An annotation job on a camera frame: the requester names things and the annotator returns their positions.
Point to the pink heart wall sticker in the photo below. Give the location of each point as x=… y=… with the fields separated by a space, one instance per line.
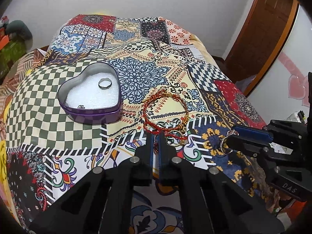
x=296 y=85

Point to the grey cushion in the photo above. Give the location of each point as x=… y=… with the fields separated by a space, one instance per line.
x=18 y=29

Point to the patchwork patterned tablecloth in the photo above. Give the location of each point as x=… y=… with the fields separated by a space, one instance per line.
x=61 y=136

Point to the white foam pad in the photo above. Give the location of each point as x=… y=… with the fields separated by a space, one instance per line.
x=85 y=90

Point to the brown wooden door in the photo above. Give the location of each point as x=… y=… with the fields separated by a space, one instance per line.
x=263 y=29

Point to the small silver earring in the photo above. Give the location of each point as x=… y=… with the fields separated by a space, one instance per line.
x=80 y=107

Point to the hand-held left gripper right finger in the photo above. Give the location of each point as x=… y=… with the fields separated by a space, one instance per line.
x=161 y=146

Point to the purple heart-shaped tin box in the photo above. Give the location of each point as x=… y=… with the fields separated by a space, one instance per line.
x=97 y=115

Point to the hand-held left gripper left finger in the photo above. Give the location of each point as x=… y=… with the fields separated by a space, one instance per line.
x=150 y=143

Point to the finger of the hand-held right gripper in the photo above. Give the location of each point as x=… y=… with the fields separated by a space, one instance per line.
x=253 y=132
x=246 y=146

